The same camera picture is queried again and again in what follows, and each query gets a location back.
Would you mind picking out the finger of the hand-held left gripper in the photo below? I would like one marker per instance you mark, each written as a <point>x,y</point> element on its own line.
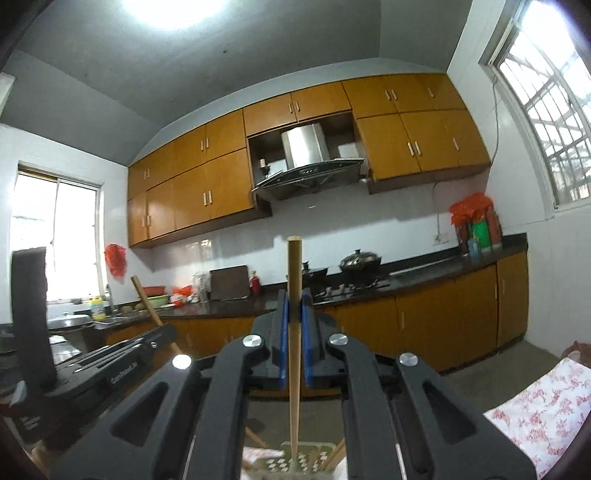
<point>159,344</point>

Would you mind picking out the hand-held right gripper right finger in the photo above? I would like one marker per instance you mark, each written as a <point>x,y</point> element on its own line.
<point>308,341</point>

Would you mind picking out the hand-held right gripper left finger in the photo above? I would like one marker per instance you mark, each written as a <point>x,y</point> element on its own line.
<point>282,341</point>

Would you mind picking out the bamboo chopstick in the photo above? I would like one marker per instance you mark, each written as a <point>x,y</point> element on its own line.
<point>294,277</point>
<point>256,437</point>
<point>147,304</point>
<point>336,452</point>

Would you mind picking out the grey perforated utensil holder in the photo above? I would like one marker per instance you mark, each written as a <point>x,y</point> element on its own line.
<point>318,450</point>

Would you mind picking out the metal pan lid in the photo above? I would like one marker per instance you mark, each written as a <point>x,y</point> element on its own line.
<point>69,322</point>

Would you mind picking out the green basin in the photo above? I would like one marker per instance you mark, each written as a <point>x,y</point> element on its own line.
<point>158,301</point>

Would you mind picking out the red basin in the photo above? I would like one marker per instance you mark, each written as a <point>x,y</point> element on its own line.
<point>154,290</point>

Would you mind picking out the red and white plastic bag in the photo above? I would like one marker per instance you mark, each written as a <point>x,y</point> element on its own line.
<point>182,294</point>

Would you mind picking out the red bottle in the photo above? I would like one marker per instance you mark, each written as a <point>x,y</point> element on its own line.
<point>255,284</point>

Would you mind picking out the yellow bottle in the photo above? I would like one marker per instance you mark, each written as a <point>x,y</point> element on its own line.
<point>98,310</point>

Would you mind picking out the black wok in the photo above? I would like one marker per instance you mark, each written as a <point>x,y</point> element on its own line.
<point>316,274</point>

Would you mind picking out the gas stove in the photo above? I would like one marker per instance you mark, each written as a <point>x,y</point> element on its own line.
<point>351,288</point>

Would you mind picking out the glass jars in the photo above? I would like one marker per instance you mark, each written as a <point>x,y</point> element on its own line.
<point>201,288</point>

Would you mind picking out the dark cutting board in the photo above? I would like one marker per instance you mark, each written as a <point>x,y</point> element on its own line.
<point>230,282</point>

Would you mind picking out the sliding window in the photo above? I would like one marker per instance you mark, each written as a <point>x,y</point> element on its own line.
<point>69,240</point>

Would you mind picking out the red hanging plastic bag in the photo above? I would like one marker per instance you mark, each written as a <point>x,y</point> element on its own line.
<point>115,261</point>

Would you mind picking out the pot with lid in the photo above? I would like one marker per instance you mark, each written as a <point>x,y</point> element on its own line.
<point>360,263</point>

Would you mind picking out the black kitchen counter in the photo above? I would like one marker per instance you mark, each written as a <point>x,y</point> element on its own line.
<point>415,277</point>

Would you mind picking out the wooden lower kitchen cabinets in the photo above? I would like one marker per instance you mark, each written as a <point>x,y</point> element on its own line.
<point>438,323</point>

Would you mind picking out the wooden kitchen cabinets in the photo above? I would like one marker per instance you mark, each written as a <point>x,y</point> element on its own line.
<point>438,323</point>
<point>207,184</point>

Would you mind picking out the wooden upper kitchen cabinets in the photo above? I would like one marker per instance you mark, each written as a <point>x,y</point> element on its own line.
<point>207,184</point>

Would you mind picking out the steel range hood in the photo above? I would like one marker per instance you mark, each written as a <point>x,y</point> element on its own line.
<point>304,161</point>

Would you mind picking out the blue bottle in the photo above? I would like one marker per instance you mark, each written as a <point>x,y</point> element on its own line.
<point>474,249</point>

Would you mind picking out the red bag with bottles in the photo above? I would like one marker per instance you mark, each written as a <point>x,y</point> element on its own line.
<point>475,217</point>

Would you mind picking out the red floral tablecloth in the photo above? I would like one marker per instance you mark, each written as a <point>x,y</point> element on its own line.
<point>540,406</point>

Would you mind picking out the barred window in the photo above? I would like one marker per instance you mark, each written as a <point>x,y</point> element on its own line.
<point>545,115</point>

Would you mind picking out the ceiling lamp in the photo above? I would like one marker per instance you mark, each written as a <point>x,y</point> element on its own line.
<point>147,14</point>

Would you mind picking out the wall power outlet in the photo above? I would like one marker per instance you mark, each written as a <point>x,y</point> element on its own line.
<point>441,238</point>

